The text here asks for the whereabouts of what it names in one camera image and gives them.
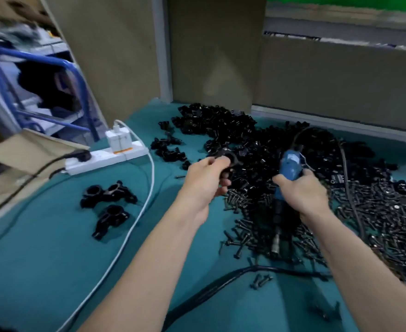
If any person's right hand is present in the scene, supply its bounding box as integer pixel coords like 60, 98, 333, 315
272, 168, 332, 224

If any person's left hand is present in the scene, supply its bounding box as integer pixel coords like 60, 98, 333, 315
180, 157, 232, 225

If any black clamp part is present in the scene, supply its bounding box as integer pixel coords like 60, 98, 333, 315
208, 148, 246, 181

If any blue electric screwdriver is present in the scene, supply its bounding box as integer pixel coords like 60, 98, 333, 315
269, 145, 306, 260

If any person's left forearm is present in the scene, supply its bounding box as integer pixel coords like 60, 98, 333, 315
78, 208, 209, 332

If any person's right forearm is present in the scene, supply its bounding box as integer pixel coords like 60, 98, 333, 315
299, 208, 406, 332

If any pile of black clamp pieces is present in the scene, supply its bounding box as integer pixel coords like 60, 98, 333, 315
150, 103, 401, 204

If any assembled black clamp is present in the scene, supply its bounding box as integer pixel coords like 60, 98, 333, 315
92, 205, 131, 241
80, 185, 113, 210
108, 180, 138, 205

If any white charger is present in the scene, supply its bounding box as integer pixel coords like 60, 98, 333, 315
105, 129, 135, 154

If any white power strip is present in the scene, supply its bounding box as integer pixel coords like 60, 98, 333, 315
65, 140, 150, 176

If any brown cardboard panel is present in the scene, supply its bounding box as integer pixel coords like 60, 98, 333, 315
167, 0, 268, 115
38, 0, 163, 127
254, 34, 406, 132

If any pile of black screws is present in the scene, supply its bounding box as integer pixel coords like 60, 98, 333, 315
219, 179, 406, 295

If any blue metal trolley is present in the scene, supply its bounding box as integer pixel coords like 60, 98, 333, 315
0, 47, 100, 143

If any brown cardboard box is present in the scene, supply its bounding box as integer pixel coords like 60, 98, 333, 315
0, 129, 90, 233

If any teal table mat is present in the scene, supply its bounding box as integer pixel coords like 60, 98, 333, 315
0, 98, 406, 332

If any thin black screwdriver cord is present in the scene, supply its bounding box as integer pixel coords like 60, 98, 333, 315
290, 126, 368, 243

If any white cable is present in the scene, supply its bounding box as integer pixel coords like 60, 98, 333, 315
55, 119, 155, 332

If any thick black sleeved cable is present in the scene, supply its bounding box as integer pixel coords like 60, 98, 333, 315
161, 264, 332, 332

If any black plug with cable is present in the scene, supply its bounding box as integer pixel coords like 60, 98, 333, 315
0, 150, 92, 222

